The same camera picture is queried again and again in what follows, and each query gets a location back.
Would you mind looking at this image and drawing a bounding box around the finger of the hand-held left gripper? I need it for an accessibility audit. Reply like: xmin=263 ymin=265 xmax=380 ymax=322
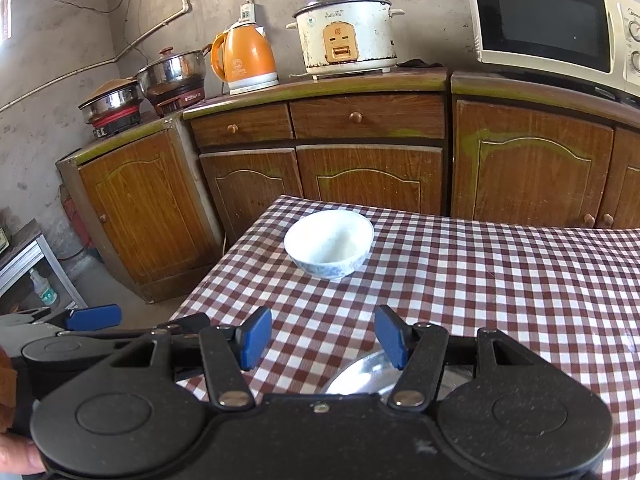
xmin=54 ymin=304 xmax=122 ymax=333
xmin=116 ymin=312 xmax=211 ymax=347

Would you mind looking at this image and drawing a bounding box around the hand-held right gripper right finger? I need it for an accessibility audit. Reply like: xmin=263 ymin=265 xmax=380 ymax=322
xmin=374 ymin=304 xmax=543 ymax=408

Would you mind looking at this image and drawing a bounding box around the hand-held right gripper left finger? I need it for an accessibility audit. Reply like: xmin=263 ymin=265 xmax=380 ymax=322
xmin=110 ymin=306 xmax=273 ymax=409

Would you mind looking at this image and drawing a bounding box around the plain white bowl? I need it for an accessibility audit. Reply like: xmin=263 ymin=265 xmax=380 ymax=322
xmin=324 ymin=350 xmax=473 ymax=402

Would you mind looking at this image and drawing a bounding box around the blue floral bowl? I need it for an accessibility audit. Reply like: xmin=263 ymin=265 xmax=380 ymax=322
xmin=284 ymin=210 xmax=375 ymax=281

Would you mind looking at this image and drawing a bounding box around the person's left forearm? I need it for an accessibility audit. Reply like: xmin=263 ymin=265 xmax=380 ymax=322
xmin=0 ymin=347 xmax=18 ymax=433

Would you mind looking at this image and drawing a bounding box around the person's left hand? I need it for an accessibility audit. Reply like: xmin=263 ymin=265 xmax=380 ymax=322
xmin=0 ymin=432 xmax=47 ymax=476

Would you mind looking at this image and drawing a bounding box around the clear plastic bottle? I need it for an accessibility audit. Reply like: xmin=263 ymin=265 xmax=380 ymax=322
xmin=29 ymin=268 xmax=59 ymax=307

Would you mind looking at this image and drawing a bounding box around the metal shelf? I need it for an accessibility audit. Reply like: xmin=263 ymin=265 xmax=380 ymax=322
xmin=0 ymin=220 xmax=88 ymax=322

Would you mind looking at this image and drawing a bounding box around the red gas cylinder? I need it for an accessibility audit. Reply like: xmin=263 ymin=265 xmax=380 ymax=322
xmin=60 ymin=185 xmax=104 ymax=264

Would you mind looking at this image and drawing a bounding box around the single-door wooden cabinet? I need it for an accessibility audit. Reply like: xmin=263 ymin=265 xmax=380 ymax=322
xmin=56 ymin=112 xmax=226 ymax=304

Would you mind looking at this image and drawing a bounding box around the red checkered tablecloth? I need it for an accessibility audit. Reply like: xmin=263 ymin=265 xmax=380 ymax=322
xmin=170 ymin=195 xmax=640 ymax=480

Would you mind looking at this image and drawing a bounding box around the red electric cooker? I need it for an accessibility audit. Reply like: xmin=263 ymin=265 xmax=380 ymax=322
xmin=89 ymin=107 xmax=143 ymax=139
xmin=145 ymin=85 xmax=207 ymax=116

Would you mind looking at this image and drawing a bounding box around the wooden cabinet with drawers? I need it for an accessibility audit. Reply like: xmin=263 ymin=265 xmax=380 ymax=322
xmin=182 ymin=67 xmax=451 ymax=246

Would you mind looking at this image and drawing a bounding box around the steel pot with brown lid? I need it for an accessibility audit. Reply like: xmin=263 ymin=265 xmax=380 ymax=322
xmin=78 ymin=78 xmax=143 ymax=123

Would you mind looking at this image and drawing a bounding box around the lidded steel pot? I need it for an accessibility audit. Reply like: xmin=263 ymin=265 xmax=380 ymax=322
xmin=136 ymin=46 xmax=213 ymax=97

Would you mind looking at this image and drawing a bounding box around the orange electric kettle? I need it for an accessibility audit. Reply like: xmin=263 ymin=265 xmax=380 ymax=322
xmin=210 ymin=22 xmax=279 ymax=96

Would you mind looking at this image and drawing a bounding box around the white rice cooker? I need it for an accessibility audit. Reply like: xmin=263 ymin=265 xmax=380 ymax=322
xmin=286 ymin=0 xmax=406 ymax=81

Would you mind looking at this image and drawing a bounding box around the cream microwave oven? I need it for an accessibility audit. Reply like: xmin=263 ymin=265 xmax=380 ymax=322
xmin=467 ymin=0 xmax=640 ymax=98

